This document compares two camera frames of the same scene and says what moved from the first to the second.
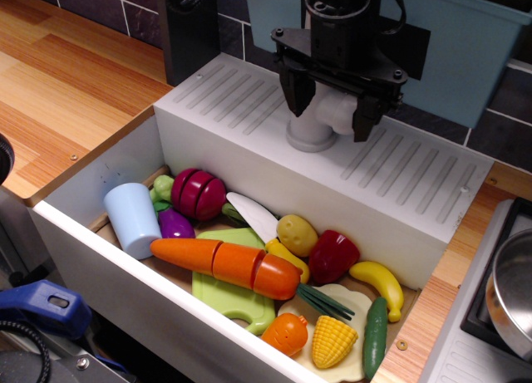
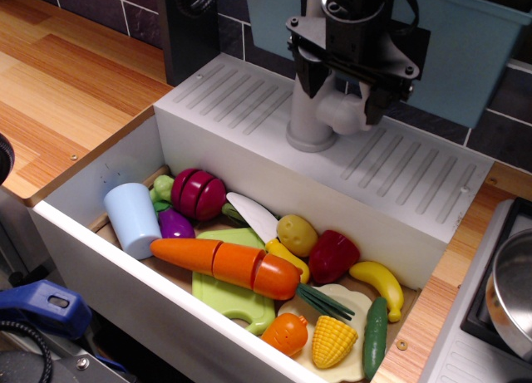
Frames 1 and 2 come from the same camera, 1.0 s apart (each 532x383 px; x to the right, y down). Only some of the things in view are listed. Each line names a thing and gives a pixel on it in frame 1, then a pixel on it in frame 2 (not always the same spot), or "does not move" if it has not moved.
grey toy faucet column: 307,131 does not move
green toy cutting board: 233,300 does not move
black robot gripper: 342,46 to 367,30
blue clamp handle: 51,306 does not move
